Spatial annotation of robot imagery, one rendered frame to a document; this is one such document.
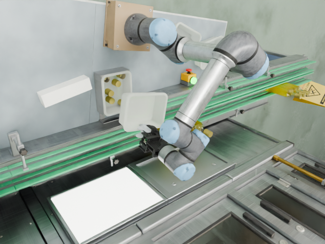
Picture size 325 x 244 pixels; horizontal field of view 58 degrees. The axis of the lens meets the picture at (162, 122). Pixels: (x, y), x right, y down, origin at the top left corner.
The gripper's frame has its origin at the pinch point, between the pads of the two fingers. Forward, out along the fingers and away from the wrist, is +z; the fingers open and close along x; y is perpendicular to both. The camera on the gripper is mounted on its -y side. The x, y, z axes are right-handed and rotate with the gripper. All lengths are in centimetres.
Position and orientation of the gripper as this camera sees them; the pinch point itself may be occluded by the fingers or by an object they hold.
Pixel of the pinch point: (142, 126)
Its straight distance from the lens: 134.1
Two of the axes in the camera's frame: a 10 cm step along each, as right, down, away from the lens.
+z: -5.9, -4.9, 6.4
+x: -2.1, 8.6, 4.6
